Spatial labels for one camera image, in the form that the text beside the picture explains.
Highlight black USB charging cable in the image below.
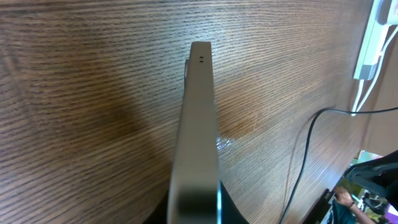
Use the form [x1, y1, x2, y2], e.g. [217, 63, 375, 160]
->
[278, 106, 398, 224]

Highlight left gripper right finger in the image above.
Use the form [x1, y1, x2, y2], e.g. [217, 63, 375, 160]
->
[220, 182, 249, 224]

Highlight Galaxy S25 smartphone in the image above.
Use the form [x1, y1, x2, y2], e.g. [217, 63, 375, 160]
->
[167, 42, 221, 224]

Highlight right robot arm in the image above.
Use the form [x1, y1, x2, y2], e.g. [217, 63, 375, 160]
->
[343, 151, 397, 204]

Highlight white power strip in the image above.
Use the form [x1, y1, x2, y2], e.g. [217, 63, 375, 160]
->
[353, 0, 389, 80]

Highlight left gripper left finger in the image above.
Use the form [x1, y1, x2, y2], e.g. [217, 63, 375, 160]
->
[150, 191, 169, 224]

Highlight white power strip cord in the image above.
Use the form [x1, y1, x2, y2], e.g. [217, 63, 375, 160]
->
[350, 26, 398, 117]

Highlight person's hand in background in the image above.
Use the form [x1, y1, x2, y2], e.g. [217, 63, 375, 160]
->
[334, 186, 354, 208]

